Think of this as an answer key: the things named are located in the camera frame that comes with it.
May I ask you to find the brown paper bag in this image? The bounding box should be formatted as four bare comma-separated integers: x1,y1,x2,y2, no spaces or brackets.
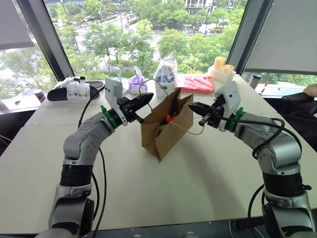
138,78,204,163

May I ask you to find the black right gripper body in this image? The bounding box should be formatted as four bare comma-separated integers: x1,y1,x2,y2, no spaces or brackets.
199,95,227,128

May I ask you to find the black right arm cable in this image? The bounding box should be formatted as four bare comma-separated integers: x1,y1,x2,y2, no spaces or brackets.
219,116,285,238

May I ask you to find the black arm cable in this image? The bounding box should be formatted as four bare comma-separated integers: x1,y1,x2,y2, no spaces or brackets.
219,116,285,238
78,85,107,238

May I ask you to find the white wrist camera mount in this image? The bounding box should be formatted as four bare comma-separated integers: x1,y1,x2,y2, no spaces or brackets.
105,77,129,127
213,80,242,132

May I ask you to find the seated person in black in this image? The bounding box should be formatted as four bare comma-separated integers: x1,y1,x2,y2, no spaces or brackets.
281,83,317,149

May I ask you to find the red plastic package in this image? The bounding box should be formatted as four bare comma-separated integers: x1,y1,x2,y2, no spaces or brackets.
176,75,215,95

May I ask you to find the green left wrist clamp ring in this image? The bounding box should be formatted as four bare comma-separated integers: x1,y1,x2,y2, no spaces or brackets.
100,105,117,129

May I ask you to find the white cup holder block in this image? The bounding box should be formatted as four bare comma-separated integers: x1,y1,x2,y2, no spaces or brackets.
207,64,237,87

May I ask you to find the tall yellow plastic cup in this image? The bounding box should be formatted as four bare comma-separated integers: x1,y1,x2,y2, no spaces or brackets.
213,56,227,72

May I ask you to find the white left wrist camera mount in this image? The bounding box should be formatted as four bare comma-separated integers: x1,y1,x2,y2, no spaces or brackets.
105,77,129,127

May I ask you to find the crumpled white plastic wrap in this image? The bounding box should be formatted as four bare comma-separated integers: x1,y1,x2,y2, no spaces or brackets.
60,75,75,88

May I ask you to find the white rack of small bottles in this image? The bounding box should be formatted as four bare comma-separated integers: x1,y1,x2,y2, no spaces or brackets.
66,76,91,103

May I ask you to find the grey metal cylinder flask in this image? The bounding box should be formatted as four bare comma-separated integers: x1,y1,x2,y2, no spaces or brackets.
249,73,263,90

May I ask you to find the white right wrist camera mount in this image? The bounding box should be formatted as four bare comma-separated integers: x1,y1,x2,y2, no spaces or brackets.
213,80,242,132

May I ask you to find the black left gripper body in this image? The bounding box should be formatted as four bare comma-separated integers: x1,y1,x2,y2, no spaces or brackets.
116,97,145,124

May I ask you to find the grey roller blind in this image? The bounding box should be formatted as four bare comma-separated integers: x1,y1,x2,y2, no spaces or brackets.
0,0,36,51
244,0,317,75

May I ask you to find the purple plastic bag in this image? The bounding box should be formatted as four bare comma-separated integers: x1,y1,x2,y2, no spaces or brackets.
128,66,149,95

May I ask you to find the clear bag of blue items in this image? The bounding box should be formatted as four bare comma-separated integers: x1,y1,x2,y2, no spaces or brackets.
153,56,179,97

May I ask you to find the green right wrist clamp ring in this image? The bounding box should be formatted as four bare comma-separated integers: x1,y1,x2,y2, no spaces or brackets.
228,107,246,132

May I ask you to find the dark window frame post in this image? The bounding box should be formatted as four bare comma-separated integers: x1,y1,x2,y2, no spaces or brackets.
226,0,271,72
16,0,75,82

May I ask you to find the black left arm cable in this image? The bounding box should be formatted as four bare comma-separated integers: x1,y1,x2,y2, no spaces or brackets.
78,85,107,238

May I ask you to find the green wrist clamp ring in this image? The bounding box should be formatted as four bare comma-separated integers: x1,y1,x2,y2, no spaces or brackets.
228,107,246,132
100,105,117,129

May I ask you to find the red-labelled can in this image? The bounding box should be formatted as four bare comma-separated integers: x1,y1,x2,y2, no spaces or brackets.
33,88,47,104

